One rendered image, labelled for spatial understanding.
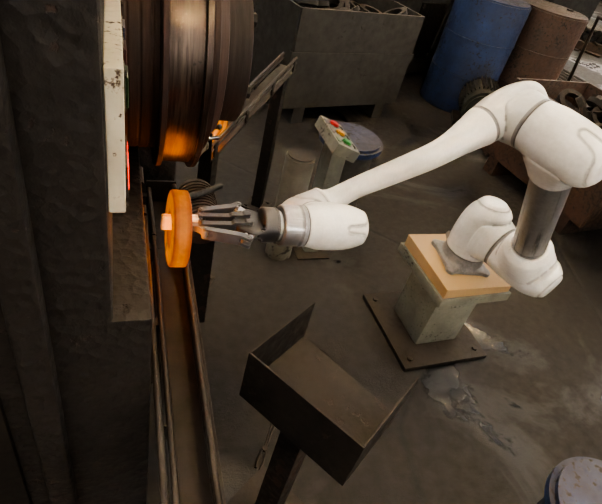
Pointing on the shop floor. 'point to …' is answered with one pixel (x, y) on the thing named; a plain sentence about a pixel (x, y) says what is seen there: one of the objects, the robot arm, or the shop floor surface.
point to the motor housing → (202, 258)
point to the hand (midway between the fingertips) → (179, 222)
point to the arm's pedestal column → (423, 327)
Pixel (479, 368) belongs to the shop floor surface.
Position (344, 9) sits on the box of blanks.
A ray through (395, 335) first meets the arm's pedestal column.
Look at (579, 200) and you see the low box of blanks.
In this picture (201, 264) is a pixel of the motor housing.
